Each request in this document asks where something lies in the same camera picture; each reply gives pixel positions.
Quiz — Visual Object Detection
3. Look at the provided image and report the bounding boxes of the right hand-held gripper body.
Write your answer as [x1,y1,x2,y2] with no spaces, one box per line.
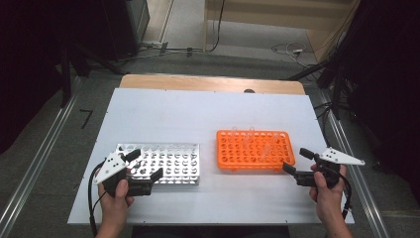
[292,147,367,190]

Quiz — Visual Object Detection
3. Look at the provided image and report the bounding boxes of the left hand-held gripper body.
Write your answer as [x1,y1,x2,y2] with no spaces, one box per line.
[93,149,156,198]

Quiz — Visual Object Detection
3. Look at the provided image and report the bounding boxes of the metal test tube rack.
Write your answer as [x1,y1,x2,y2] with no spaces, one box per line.
[115,142,201,186]

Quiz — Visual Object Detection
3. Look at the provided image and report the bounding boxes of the orange plastic test tube rack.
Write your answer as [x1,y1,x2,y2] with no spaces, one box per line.
[216,129,296,174]

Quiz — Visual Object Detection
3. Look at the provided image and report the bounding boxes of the person's right hand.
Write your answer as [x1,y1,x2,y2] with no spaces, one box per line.
[308,164,349,229]

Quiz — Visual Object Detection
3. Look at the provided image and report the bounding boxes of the person's left hand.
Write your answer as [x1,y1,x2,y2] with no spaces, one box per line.
[97,178,136,229]

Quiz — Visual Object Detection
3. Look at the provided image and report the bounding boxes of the black stand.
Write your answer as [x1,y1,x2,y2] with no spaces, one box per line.
[286,59,352,121]
[58,43,125,109]

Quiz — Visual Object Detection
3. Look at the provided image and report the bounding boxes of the person's dark clothing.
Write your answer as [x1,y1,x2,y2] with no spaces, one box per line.
[132,225,291,238]

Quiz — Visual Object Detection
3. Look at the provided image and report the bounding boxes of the wooden table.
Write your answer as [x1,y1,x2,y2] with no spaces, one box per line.
[118,73,306,96]

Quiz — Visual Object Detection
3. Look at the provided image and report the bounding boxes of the black curtain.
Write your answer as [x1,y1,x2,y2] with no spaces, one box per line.
[0,0,133,155]
[316,0,420,202]

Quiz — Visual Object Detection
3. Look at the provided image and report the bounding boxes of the power strip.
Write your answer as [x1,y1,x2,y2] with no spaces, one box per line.
[140,40,170,52]

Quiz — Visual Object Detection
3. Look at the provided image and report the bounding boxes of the dark grey cabinet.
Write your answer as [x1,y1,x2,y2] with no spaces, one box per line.
[125,0,151,45]

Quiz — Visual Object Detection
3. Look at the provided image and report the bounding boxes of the aluminium floor rail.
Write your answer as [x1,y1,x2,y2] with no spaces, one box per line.
[0,76,82,238]
[318,92,392,238]

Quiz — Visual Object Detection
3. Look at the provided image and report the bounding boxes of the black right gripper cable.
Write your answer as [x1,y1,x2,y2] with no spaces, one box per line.
[330,165,354,222]

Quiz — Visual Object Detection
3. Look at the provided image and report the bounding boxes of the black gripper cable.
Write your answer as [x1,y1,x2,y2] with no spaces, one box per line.
[86,158,109,238]
[330,165,354,222]

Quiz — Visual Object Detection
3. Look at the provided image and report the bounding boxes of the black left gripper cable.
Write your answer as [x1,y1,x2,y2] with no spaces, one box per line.
[86,158,109,238]

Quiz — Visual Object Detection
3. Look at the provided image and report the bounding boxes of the white floor cables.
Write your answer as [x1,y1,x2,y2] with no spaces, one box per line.
[270,42,310,67]

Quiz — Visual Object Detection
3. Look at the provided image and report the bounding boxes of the grey floor cables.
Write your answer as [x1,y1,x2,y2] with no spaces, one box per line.
[122,46,206,62]

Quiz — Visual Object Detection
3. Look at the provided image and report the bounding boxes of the black hanging cable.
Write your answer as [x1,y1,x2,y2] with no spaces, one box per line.
[204,0,227,54]

